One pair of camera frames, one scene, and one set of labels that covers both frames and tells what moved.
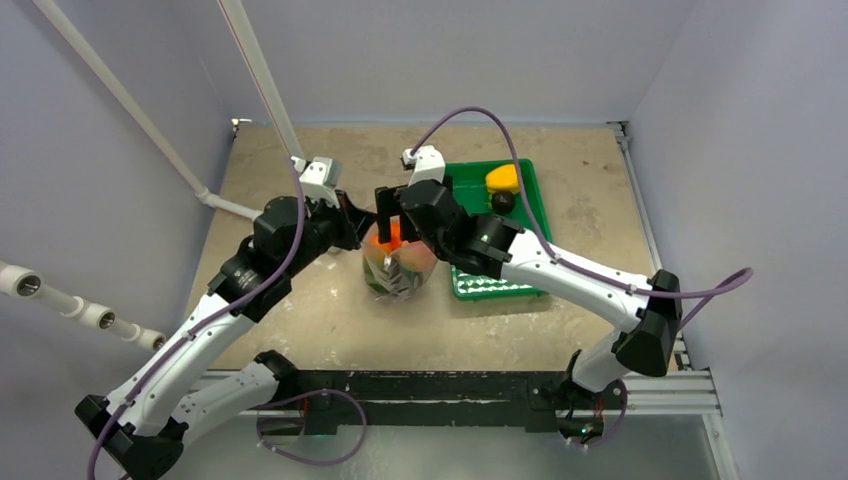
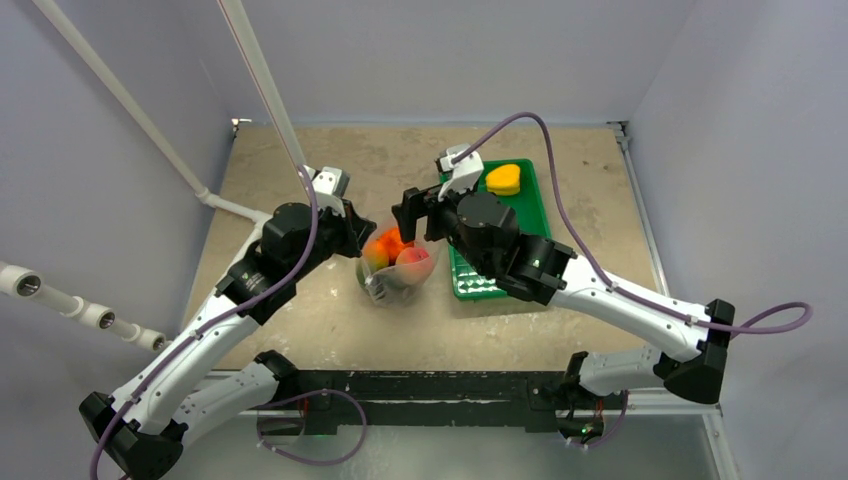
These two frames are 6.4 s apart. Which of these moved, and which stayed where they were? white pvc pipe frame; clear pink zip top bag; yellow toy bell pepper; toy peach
Moved: toy peach
Stayed: white pvc pipe frame; clear pink zip top bag; yellow toy bell pepper
